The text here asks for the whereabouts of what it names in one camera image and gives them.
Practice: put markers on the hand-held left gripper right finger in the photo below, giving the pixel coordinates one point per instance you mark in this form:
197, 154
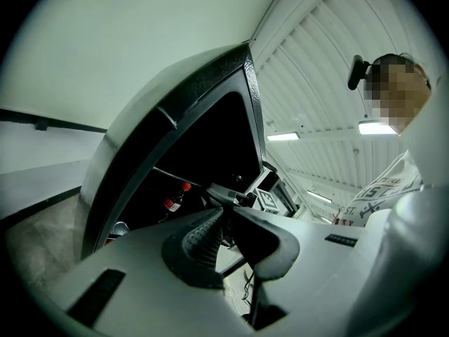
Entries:
315, 262

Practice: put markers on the black head-mounted camera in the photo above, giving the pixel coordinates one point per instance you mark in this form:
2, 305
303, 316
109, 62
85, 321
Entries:
358, 72

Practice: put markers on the drink can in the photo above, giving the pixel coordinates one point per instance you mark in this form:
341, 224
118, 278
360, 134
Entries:
120, 227

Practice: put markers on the person's head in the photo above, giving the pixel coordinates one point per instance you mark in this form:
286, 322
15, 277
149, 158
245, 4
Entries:
400, 93

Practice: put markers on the person's white printed shirt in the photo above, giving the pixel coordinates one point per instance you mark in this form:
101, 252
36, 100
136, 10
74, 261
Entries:
386, 195

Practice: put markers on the black shelf cabinet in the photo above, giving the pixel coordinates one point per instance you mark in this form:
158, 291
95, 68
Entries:
210, 76

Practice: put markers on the ceiling light panel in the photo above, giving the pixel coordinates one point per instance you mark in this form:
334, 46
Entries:
319, 196
283, 136
377, 127

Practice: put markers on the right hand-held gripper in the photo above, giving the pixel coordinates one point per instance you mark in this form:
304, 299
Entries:
266, 200

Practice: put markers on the red-capped cola bottle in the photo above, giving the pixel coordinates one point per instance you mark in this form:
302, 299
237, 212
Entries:
175, 204

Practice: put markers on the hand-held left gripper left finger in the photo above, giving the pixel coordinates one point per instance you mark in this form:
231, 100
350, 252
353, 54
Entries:
147, 276

